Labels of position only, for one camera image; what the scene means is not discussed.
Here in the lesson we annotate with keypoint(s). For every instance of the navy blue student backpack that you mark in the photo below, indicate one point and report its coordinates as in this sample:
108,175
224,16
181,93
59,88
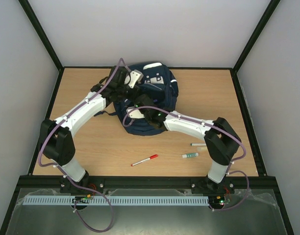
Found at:
159,84

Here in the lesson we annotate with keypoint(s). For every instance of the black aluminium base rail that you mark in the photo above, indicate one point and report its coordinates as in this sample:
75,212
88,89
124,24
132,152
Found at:
197,185

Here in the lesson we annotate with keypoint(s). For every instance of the teal capped marker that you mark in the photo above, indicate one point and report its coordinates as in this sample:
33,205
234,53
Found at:
197,144

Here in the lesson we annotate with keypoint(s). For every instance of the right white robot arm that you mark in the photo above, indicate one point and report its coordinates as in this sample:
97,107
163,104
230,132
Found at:
221,140

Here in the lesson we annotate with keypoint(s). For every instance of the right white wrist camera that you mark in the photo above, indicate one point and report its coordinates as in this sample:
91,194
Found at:
134,113

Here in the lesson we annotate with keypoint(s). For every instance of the red capped marker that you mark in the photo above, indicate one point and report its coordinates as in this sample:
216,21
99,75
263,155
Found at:
144,160

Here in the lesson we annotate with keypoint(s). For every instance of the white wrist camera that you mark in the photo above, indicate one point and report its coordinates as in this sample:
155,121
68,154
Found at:
133,78
134,113

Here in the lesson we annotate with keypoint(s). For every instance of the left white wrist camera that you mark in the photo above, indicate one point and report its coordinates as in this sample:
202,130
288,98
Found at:
133,78

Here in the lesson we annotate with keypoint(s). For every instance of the yellow capped glue stick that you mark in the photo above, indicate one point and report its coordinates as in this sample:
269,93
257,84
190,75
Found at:
201,148

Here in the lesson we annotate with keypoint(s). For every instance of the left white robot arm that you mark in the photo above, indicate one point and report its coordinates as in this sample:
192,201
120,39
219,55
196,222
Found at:
56,140

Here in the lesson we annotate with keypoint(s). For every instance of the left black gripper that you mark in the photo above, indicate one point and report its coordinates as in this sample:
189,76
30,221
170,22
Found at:
133,96

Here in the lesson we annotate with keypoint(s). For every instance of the green white glue stick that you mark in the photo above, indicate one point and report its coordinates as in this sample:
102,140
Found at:
189,155

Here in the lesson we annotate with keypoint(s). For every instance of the grey slotted cable duct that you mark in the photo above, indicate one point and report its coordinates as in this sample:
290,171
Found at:
117,200

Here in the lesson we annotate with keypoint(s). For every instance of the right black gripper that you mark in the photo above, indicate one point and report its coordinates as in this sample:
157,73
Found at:
142,101

